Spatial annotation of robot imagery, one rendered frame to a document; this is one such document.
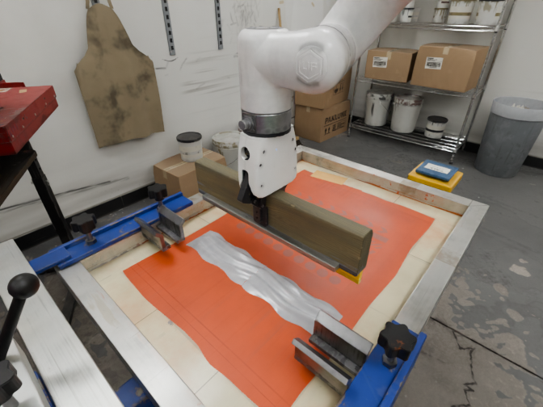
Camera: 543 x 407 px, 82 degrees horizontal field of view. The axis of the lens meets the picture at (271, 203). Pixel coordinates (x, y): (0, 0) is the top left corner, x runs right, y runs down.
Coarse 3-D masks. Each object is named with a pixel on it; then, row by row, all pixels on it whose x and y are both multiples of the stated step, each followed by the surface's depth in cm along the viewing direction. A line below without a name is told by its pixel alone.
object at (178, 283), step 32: (288, 192) 88; (320, 192) 88; (352, 192) 88; (224, 224) 76; (160, 256) 66; (192, 256) 66; (256, 256) 66; (160, 288) 59; (192, 288) 59; (224, 288) 59; (192, 320) 53
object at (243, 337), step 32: (384, 224) 76; (416, 224) 76; (384, 256) 66; (320, 288) 59; (352, 288) 59; (384, 288) 59; (224, 320) 53; (256, 320) 53; (352, 320) 53; (224, 352) 48; (256, 352) 48; (288, 352) 48; (320, 352) 48; (256, 384) 44; (288, 384) 44
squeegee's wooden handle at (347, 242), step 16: (208, 160) 64; (208, 176) 62; (224, 176) 59; (208, 192) 65; (224, 192) 61; (272, 192) 52; (240, 208) 59; (272, 208) 53; (288, 208) 50; (304, 208) 48; (320, 208) 48; (272, 224) 55; (288, 224) 52; (304, 224) 49; (320, 224) 47; (336, 224) 45; (352, 224) 44; (304, 240) 51; (320, 240) 48; (336, 240) 46; (352, 240) 44; (368, 240) 44; (336, 256) 47; (352, 256) 45; (352, 272) 46
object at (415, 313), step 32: (320, 160) 101; (416, 192) 84; (448, 192) 82; (96, 256) 62; (448, 256) 61; (96, 288) 54; (416, 288) 54; (96, 320) 49; (128, 320) 49; (416, 320) 49; (128, 352) 44; (160, 384) 41
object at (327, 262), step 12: (216, 204) 62; (228, 204) 61; (240, 216) 58; (264, 228) 55; (276, 240) 53; (288, 240) 52; (300, 252) 50; (312, 252) 49; (324, 264) 48; (336, 264) 47
